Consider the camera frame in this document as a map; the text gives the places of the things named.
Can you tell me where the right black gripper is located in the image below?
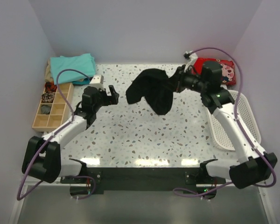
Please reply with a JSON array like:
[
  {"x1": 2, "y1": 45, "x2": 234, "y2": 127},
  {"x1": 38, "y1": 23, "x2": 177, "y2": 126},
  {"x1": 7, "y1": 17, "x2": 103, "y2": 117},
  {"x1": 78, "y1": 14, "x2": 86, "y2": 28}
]
[{"x1": 162, "y1": 64, "x2": 208, "y2": 93}]

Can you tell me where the black t shirt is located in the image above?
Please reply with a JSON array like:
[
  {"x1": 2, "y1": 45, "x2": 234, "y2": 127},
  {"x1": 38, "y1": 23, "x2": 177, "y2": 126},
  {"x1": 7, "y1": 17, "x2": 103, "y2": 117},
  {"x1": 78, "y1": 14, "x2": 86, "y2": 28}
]
[{"x1": 126, "y1": 69, "x2": 178, "y2": 115}]

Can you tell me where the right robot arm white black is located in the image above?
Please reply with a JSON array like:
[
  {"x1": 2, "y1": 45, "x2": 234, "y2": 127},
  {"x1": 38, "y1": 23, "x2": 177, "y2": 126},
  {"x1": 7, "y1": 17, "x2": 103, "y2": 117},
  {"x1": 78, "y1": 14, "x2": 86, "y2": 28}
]
[{"x1": 169, "y1": 61, "x2": 278, "y2": 189}]

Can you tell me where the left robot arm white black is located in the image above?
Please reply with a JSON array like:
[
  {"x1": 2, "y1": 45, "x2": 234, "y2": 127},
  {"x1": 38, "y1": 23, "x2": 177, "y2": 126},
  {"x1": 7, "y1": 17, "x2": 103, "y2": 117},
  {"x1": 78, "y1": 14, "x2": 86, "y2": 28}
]
[{"x1": 21, "y1": 85, "x2": 119, "y2": 183}]

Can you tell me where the folded teal t shirt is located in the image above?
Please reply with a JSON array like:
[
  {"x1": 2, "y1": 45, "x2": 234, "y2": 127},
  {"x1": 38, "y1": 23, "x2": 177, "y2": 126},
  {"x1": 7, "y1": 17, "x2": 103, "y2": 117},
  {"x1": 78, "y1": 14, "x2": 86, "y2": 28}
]
[{"x1": 49, "y1": 53, "x2": 96, "y2": 84}]

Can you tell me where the red cartoon print cloth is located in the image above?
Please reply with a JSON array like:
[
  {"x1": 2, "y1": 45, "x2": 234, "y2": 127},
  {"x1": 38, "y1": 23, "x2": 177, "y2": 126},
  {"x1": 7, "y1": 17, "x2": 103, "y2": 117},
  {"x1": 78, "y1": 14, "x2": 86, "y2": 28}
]
[{"x1": 194, "y1": 57, "x2": 236, "y2": 85}]

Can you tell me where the red black rolled sock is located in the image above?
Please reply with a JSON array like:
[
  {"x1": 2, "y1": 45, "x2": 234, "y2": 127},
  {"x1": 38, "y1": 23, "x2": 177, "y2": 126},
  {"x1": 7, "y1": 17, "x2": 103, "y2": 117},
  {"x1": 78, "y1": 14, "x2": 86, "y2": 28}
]
[{"x1": 45, "y1": 82, "x2": 57, "y2": 92}]

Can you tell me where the patterned rolled sock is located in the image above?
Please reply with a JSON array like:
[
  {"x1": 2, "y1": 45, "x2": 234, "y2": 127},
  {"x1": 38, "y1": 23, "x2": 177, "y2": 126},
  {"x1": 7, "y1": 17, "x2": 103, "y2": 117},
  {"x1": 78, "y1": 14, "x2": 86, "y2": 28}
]
[{"x1": 42, "y1": 92, "x2": 55, "y2": 103}]

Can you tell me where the folded beige t shirt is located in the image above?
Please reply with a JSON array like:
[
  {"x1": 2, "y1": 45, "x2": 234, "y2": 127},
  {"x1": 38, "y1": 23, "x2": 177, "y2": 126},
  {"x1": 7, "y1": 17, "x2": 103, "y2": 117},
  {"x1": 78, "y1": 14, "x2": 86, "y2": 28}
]
[{"x1": 44, "y1": 59, "x2": 54, "y2": 83}]

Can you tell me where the grey rolled sock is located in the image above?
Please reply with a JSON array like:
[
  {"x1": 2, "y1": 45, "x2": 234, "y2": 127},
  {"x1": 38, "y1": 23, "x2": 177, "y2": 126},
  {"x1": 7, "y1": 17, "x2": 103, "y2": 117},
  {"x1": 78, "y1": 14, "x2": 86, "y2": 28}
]
[{"x1": 40, "y1": 105, "x2": 51, "y2": 115}]

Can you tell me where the wooden compartment organizer box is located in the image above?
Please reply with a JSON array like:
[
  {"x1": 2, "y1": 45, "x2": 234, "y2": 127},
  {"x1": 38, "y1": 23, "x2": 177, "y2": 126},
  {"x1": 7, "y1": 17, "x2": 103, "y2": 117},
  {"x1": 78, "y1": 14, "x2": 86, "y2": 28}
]
[{"x1": 32, "y1": 83, "x2": 74, "y2": 132}]

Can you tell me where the white perforated plastic basket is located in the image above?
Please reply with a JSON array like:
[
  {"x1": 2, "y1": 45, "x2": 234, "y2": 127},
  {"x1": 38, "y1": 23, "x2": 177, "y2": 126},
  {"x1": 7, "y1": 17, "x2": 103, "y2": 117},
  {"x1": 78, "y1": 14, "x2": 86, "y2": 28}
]
[{"x1": 205, "y1": 93, "x2": 261, "y2": 152}]

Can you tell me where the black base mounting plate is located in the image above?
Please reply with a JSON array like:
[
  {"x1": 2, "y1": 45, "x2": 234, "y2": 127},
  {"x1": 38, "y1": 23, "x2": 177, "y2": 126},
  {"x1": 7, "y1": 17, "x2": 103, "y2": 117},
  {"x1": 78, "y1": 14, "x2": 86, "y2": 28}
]
[{"x1": 61, "y1": 168, "x2": 226, "y2": 196}]

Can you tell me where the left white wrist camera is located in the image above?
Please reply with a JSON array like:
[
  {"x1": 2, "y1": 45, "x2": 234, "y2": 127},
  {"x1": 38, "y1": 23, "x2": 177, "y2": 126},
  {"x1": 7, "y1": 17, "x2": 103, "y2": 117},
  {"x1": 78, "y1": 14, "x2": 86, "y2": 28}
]
[{"x1": 89, "y1": 75, "x2": 104, "y2": 90}]

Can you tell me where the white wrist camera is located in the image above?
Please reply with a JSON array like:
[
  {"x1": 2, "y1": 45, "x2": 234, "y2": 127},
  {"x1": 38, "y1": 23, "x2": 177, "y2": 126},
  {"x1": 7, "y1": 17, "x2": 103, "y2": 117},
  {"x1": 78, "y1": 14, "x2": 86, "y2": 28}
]
[
  {"x1": 183, "y1": 51, "x2": 198, "y2": 68},
  {"x1": 89, "y1": 75, "x2": 104, "y2": 90}
]

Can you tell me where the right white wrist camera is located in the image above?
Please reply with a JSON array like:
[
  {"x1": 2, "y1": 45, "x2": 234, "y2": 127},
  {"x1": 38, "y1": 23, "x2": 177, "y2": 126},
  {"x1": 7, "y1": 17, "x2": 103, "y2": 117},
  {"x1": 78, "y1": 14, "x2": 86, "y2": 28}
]
[{"x1": 183, "y1": 51, "x2": 198, "y2": 68}]

